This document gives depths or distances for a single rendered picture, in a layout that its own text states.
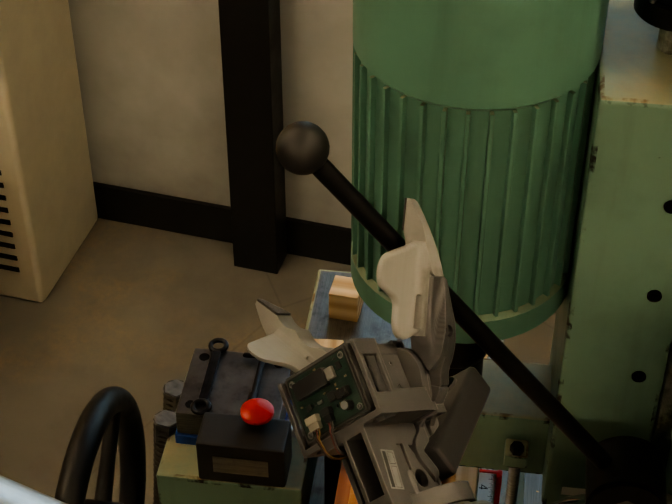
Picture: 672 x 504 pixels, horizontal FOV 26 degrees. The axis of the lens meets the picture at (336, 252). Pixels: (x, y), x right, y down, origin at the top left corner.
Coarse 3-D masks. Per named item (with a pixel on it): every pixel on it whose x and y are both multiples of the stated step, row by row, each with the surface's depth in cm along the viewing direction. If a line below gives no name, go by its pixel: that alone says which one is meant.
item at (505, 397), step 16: (496, 368) 127; (528, 368) 127; (544, 368) 127; (496, 384) 125; (512, 384) 125; (544, 384) 125; (496, 400) 124; (512, 400) 124; (528, 400) 124; (480, 416) 123; (496, 416) 123; (512, 416) 123; (528, 416) 123; (544, 416) 122; (480, 432) 124; (496, 432) 124; (512, 432) 124; (528, 432) 123; (544, 432) 123; (480, 448) 125; (496, 448) 125; (544, 448) 124; (464, 464) 127; (480, 464) 127; (496, 464) 126; (528, 464) 126
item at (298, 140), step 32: (288, 128) 93; (320, 128) 93; (288, 160) 93; (320, 160) 93; (352, 192) 95; (384, 224) 97; (480, 320) 102; (608, 448) 110; (640, 448) 109; (608, 480) 107; (640, 480) 107
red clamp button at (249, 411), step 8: (248, 400) 130; (256, 400) 130; (264, 400) 130; (248, 408) 129; (256, 408) 129; (264, 408) 129; (272, 408) 130; (248, 416) 129; (256, 416) 129; (264, 416) 129; (272, 416) 129; (256, 424) 129
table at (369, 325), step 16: (320, 272) 162; (336, 272) 162; (320, 288) 160; (320, 304) 158; (320, 320) 156; (336, 320) 156; (368, 320) 156; (384, 320) 156; (320, 336) 154; (336, 336) 154; (352, 336) 154; (368, 336) 154; (384, 336) 154; (320, 464) 141; (320, 480) 139; (320, 496) 138
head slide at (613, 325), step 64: (640, 64) 100; (640, 128) 98; (640, 192) 101; (576, 256) 106; (640, 256) 105; (576, 320) 110; (640, 320) 109; (576, 384) 114; (640, 384) 113; (576, 448) 119
